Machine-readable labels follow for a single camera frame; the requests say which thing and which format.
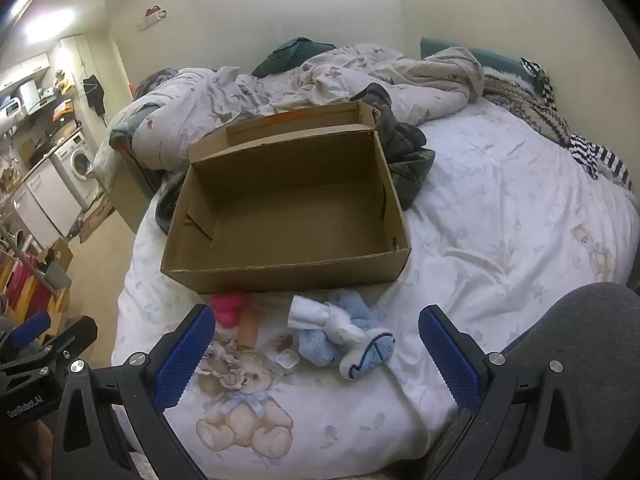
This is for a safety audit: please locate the red and yellow rack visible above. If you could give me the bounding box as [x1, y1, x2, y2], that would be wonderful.
[0, 250, 51, 321]

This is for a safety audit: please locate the white low cabinet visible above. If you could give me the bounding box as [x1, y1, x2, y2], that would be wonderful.
[10, 162, 78, 246]

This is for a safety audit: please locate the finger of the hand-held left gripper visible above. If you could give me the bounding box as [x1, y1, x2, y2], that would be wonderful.
[0, 311, 53, 357]
[30, 316, 99, 376]

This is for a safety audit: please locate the knitted zigzag blanket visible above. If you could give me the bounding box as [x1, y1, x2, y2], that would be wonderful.
[482, 67, 591, 146]

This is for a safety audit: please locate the grey box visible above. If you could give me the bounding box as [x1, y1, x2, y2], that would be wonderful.
[42, 260, 71, 291]

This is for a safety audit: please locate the teal pillow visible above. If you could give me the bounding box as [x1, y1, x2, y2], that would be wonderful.
[420, 37, 531, 86]

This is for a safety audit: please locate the brown floor mat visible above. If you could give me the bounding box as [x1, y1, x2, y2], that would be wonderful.
[80, 195, 118, 243]

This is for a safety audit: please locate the light blue fuzzy sock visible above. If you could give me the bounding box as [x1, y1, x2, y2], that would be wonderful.
[287, 290, 396, 380]

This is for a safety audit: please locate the dark hanging garment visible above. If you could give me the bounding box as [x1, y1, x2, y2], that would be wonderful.
[82, 74, 107, 116]

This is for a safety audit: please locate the brown cardboard tube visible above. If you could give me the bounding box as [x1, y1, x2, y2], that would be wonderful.
[237, 307, 261, 351]

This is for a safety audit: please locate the camouflage jacket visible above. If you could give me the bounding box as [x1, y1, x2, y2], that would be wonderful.
[155, 82, 436, 233]

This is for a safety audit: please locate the wooden bed frame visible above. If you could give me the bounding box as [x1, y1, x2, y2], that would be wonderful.
[110, 140, 161, 233]

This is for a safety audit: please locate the white washing machine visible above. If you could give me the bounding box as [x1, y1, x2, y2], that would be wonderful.
[50, 130, 103, 211]

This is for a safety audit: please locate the crumpled patterned duvet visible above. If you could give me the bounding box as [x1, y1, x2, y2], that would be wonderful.
[95, 45, 486, 171]

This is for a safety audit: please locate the dark green pillow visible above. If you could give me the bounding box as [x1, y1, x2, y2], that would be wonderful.
[251, 37, 337, 78]

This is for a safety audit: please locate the wall hook with red item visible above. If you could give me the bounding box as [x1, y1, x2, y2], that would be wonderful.
[141, 5, 168, 28]

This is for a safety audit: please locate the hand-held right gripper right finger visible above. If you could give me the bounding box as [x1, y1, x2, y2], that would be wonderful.
[418, 305, 621, 480]

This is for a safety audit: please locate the white teddy print bed sheet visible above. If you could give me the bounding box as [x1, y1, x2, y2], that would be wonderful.
[112, 95, 640, 480]

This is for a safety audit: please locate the person's grey trouser leg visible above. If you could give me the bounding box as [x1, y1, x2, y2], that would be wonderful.
[495, 282, 640, 480]

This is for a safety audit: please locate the black and white striped cloth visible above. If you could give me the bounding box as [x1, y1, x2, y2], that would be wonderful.
[567, 132, 633, 191]

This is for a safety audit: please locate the black and white checkered cloth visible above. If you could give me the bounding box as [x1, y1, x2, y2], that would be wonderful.
[520, 57, 556, 106]

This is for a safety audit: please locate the cardboard box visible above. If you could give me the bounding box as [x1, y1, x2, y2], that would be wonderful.
[160, 100, 412, 295]

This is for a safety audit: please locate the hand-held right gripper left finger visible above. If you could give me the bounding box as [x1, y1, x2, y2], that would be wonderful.
[50, 304, 221, 480]

